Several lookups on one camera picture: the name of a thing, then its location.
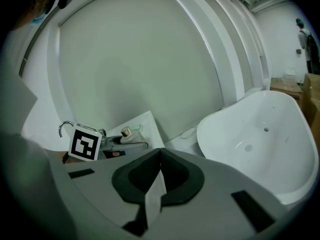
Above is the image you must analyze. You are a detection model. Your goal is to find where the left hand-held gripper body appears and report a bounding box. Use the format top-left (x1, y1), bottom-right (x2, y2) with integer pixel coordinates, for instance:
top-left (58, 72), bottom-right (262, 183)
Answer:
top-left (68, 122), bottom-right (149, 162)

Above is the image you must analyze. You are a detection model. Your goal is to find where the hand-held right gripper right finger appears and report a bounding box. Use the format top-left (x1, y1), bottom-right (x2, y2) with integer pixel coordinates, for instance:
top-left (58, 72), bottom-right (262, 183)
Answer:
top-left (159, 147), bottom-right (205, 206)

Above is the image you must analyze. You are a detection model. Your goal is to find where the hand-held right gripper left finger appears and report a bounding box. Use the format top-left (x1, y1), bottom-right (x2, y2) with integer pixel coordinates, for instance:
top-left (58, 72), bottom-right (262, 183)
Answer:
top-left (111, 147), bottom-right (162, 237)

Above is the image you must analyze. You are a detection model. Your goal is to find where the clear bottle with gold cap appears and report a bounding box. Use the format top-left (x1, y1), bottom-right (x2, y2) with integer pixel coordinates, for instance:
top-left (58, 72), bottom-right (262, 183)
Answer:
top-left (119, 126), bottom-right (147, 145)

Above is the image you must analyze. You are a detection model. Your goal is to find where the chrome faucet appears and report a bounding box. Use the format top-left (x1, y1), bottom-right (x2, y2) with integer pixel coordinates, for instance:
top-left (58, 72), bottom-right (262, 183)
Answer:
top-left (58, 120), bottom-right (108, 145)

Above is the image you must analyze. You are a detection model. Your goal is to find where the person's torso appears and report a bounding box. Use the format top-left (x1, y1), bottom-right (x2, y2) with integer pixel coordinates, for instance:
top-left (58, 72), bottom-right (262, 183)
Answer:
top-left (0, 21), bottom-right (66, 240)

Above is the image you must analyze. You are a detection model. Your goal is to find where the white bathtub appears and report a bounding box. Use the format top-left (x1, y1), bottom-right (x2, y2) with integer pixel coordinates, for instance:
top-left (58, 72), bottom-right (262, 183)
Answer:
top-left (196, 90), bottom-right (320, 206)

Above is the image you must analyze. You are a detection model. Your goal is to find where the brown cardboard box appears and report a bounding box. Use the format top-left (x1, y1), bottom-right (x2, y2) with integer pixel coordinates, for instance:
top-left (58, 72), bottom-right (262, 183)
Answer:
top-left (269, 77), bottom-right (303, 100)
top-left (301, 73), bottom-right (320, 135)

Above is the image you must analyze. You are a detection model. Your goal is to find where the white round container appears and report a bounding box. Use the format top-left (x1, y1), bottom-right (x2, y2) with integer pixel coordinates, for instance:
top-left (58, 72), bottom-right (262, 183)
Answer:
top-left (284, 67), bottom-right (296, 81)

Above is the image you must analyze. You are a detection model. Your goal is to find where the person's head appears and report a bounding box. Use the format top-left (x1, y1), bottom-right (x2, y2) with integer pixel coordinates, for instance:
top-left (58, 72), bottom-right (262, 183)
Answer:
top-left (12, 0), bottom-right (58, 30)

